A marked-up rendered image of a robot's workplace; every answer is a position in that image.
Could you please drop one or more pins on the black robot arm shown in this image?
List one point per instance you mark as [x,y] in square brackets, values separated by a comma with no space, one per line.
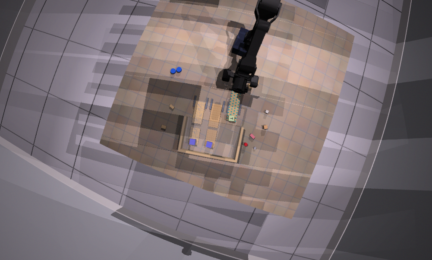
[265,9]

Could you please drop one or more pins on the tan strip with teal polka dots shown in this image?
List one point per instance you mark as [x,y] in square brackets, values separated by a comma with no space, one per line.
[234,105]

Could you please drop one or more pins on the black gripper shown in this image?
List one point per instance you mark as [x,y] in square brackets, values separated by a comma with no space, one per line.
[227,74]

